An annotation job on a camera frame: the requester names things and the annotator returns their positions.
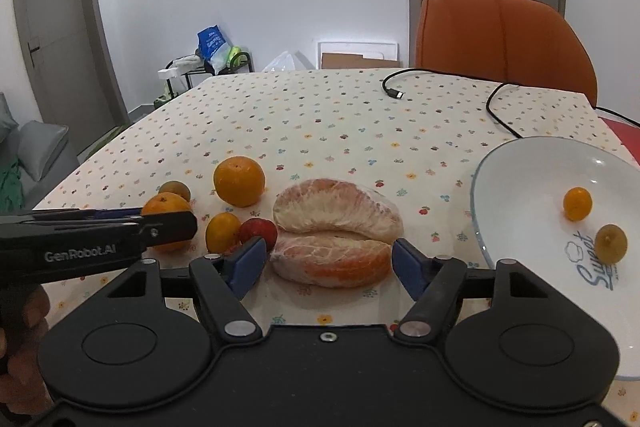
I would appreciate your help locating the green cloth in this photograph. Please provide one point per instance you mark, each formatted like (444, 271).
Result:
(10, 187)

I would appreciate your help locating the grey sofa cushion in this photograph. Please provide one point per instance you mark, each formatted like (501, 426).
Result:
(42, 149)

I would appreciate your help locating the brown cardboard sheet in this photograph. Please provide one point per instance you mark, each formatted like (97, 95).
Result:
(350, 61)

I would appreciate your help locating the black metal rack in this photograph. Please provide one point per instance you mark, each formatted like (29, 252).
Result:
(240, 64)

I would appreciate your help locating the peeled pomelo segment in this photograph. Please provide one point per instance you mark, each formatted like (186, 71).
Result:
(325, 262)
(335, 209)

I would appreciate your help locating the white printed plate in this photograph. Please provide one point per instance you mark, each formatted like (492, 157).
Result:
(530, 187)

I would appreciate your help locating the floral print tablecloth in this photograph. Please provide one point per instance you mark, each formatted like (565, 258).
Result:
(320, 127)

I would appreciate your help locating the orange leather chair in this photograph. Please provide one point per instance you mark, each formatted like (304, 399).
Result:
(500, 37)

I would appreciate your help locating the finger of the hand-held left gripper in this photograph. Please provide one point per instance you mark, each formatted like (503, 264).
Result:
(175, 227)
(115, 213)

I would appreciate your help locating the blue plastic bag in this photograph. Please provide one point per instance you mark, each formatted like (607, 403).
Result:
(210, 42)

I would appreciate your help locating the clear plastic bag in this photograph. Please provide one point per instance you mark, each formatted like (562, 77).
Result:
(285, 63)

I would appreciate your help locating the yellow green packet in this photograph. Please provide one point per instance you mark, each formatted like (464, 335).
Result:
(235, 56)

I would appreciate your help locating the white picture frame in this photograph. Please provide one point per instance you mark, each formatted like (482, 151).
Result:
(357, 46)

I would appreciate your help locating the small orange kumquat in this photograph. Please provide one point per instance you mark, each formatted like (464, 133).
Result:
(577, 204)
(222, 232)

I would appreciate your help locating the olive green small fruit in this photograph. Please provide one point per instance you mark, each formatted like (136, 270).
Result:
(611, 243)

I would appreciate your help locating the person's left hand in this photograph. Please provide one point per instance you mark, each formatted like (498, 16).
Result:
(22, 367)

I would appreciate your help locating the grey sofa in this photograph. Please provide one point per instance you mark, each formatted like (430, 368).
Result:
(45, 157)

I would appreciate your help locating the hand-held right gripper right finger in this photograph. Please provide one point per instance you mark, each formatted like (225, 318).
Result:
(409, 267)

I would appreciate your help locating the mandarin orange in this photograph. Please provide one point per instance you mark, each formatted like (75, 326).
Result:
(165, 203)

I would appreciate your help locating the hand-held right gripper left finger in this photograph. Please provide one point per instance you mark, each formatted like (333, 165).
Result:
(250, 264)

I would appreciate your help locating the red flat item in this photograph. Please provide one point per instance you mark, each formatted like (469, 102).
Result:
(622, 137)

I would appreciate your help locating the dark green small fruit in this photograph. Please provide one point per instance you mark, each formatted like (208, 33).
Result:
(176, 189)

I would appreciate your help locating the small red fruit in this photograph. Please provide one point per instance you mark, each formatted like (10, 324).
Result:
(259, 232)

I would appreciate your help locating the large round orange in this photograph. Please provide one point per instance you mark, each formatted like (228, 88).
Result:
(239, 182)

